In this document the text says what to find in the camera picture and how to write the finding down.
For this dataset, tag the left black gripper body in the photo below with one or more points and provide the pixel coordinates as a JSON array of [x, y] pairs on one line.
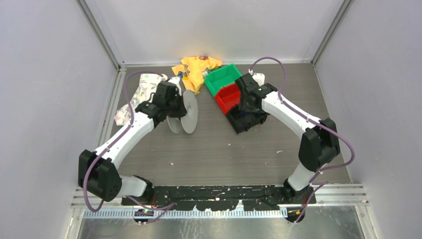
[[175, 107]]

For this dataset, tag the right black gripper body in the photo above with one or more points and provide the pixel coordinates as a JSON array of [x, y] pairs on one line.
[[245, 105]]

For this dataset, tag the grey plastic cable spool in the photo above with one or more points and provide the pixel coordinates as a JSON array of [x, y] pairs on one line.
[[185, 117]]

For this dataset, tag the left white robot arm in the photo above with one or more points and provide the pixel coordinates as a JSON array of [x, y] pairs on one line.
[[98, 169]]

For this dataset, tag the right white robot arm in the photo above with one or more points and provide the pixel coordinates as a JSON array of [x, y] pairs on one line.
[[318, 143]]

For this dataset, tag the red plastic bin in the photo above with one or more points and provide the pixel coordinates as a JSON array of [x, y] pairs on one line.
[[228, 97]]

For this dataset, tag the white patterned cloth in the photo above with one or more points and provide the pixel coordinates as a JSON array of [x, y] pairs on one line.
[[147, 84]]

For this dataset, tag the black plastic bin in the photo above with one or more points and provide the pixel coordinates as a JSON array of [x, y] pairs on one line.
[[243, 121]]

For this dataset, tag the green plastic bin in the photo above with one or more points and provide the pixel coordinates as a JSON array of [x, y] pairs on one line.
[[221, 78]]

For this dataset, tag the yellow patterned cloth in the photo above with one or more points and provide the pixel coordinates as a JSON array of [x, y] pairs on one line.
[[193, 70]]

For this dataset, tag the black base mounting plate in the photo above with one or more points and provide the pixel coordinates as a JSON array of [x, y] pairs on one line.
[[221, 198]]

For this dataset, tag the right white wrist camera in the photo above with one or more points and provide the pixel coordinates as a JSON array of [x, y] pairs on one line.
[[257, 77]]

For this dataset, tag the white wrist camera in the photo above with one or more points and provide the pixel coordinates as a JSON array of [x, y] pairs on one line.
[[176, 80], [257, 77]]

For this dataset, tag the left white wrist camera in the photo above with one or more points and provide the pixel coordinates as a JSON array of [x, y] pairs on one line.
[[176, 80]]

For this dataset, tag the white slotted cable duct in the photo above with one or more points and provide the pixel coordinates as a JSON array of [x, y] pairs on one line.
[[137, 213]]

